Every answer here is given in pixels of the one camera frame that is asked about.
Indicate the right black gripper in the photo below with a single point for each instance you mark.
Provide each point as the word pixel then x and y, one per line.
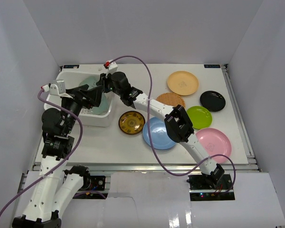
pixel 104 79

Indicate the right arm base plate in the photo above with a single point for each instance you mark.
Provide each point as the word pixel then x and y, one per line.
pixel 200 190

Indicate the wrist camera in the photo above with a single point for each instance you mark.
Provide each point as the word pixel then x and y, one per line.
pixel 57 87
pixel 111 67

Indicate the pink round plate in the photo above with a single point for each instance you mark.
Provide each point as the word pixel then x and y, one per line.
pixel 214 141

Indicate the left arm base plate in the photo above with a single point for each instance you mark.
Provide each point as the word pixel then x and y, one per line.
pixel 93 188

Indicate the teal rectangular ceramic plate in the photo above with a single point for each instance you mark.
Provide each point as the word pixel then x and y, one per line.
pixel 104 105

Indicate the green round plate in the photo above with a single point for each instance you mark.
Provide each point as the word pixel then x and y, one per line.
pixel 200 117

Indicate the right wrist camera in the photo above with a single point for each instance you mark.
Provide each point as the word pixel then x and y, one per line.
pixel 111 67

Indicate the beige round plate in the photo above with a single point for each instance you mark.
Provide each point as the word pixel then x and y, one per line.
pixel 183 83

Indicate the woven bamboo round plate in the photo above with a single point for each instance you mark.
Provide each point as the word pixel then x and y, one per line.
pixel 171 99

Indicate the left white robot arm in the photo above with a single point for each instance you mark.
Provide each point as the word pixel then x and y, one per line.
pixel 62 132

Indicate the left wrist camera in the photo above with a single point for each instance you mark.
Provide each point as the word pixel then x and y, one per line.
pixel 57 87

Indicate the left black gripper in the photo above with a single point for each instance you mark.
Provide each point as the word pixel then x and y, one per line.
pixel 75 97

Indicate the white plastic bin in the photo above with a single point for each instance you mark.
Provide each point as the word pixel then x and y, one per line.
pixel 73 79

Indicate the blue round plate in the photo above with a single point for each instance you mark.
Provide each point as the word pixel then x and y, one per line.
pixel 159 136

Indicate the yellow brown patterned plate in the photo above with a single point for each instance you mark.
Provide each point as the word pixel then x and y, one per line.
pixel 131 122

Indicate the black round plate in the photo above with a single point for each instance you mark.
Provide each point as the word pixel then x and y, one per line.
pixel 213 101

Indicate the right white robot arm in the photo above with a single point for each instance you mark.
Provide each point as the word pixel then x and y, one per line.
pixel 177 122

